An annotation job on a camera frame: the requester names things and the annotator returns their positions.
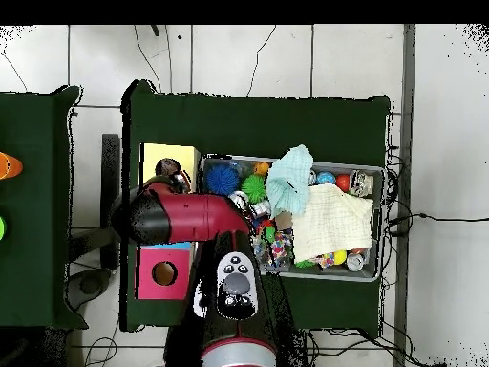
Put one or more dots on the mint muslin cloth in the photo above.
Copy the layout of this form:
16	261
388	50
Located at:
290	179

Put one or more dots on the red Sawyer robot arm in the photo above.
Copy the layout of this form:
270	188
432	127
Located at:
191	218

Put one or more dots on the wooden box with three holes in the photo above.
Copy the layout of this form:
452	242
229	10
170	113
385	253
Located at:
164	286

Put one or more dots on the shallow clear mesh bin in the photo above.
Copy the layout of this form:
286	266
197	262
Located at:
344	273

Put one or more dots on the green spiky ball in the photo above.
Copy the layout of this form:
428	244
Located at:
254	188

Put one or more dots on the blue spiky ball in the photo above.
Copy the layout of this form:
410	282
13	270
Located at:
222	179

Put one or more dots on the orange rubber toy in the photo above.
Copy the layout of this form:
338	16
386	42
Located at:
261	168

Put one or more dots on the dark green table cloth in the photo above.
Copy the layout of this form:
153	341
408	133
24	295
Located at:
259	126

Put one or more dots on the blue globe ball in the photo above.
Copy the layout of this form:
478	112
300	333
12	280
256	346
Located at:
326	178

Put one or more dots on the cream muslin cloth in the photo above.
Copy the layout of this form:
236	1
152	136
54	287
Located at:
332	221

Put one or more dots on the orange red ball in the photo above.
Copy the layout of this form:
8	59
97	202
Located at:
343	182

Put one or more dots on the dark green side table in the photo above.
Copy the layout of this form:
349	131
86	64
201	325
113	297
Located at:
30	210

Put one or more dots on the orange cone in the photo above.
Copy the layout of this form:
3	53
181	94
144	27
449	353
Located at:
9	166

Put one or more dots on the bright green object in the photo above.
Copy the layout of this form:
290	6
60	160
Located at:
2	228

